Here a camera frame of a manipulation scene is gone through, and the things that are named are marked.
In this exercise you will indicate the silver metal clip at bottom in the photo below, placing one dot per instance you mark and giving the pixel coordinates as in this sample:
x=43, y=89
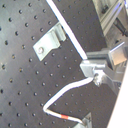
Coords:
x=86, y=121

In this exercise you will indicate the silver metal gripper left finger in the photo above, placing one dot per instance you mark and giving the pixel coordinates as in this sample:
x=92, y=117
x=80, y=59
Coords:
x=100, y=72

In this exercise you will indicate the aluminium extrusion frame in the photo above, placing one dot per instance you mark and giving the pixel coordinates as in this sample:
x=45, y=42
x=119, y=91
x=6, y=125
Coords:
x=108, y=12

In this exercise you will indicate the silver metal cable clip bracket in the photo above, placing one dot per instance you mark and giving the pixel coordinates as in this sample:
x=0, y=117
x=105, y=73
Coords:
x=51, y=40

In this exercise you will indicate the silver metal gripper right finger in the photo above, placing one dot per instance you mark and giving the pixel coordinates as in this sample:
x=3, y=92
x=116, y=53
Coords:
x=114, y=56

